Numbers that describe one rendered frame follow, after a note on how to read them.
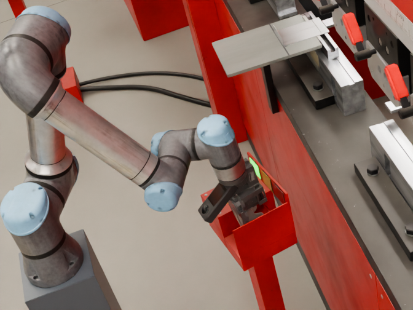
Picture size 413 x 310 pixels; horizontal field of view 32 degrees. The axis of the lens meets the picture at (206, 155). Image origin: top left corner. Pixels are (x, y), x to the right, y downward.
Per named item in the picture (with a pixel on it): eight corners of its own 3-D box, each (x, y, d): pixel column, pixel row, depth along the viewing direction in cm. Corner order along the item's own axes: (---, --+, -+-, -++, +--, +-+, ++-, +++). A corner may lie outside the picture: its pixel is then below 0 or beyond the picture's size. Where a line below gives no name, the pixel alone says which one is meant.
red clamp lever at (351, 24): (340, 14, 141) (357, 59, 139) (360, 8, 141) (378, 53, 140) (338, 18, 143) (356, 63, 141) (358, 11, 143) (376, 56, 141)
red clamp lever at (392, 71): (382, 66, 126) (403, 118, 124) (405, 58, 126) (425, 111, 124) (380, 69, 128) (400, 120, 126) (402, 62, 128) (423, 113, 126)
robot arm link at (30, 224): (10, 256, 176) (-13, 218, 168) (29, 216, 186) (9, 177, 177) (55, 256, 173) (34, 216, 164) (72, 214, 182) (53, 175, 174)
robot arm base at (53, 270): (29, 296, 179) (13, 270, 172) (23, 254, 190) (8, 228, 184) (88, 274, 180) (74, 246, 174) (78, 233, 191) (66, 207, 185)
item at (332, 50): (303, 25, 207) (302, 16, 205) (313, 22, 207) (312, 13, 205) (328, 60, 192) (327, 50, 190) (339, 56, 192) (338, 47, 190)
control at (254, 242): (209, 226, 199) (195, 178, 188) (260, 199, 203) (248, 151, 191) (244, 272, 185) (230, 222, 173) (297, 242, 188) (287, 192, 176)
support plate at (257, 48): (212, 45, 206) (211, 42, 205) (300, 17, 207) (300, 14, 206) (227, 78, 192) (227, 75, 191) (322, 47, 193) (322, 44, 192)
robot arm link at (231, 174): (219, 175, 165) (203, 157, 171) (225, 189, 168) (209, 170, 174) (247, 158, 166) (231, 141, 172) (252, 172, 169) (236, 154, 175)
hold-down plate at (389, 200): (354, 171, 172) (353, 162, 170) (376, 165, 172) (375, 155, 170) (410, 262, 149) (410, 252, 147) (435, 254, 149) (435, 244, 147)
